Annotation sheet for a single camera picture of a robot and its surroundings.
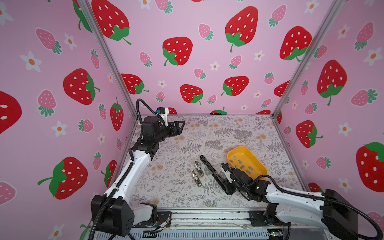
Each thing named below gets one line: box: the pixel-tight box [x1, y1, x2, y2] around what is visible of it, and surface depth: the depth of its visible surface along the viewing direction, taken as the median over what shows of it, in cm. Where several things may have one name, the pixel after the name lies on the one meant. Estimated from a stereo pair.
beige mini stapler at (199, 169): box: [195, 160, 204, 177], surface depth 92 cm
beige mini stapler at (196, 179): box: [191, 170, 202, 187], surface depth 88 cm
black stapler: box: [200, 154, 231, 195], surface depth 91 cm
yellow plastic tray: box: [227, 146, 268, 181], surface depth 95 cm
